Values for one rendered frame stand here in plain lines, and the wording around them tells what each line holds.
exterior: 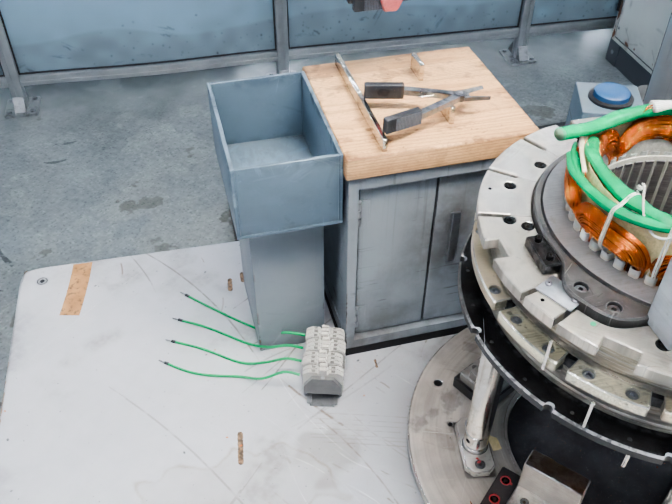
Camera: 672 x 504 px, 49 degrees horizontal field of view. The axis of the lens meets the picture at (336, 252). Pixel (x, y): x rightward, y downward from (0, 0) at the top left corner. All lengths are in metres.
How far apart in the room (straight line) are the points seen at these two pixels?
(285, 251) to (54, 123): 2.20
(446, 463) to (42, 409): 0.45
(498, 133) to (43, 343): 0.59
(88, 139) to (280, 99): 1.99
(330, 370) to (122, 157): 1.93
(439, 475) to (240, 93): 0.46
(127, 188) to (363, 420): 1.79
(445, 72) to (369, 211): 0.19
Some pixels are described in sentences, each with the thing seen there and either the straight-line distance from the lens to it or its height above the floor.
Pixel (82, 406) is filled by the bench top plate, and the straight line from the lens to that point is 0.88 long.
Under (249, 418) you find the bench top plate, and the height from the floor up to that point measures 0.78.
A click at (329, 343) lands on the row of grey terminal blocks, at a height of 0.82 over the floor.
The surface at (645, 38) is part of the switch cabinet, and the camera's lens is 3.13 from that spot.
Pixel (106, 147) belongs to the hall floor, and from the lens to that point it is 2.73.
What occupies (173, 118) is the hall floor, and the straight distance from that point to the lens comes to 2.83.
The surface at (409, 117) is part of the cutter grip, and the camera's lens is 0.70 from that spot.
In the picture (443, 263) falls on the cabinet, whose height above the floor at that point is 0.90.
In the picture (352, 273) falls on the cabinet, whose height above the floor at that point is 0.91.
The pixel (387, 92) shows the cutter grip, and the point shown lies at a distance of 0.75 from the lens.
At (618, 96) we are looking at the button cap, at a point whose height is 1.04.
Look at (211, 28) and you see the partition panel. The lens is 2.88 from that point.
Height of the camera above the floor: 1.46
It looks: 42 degrees down
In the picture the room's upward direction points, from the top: straight up
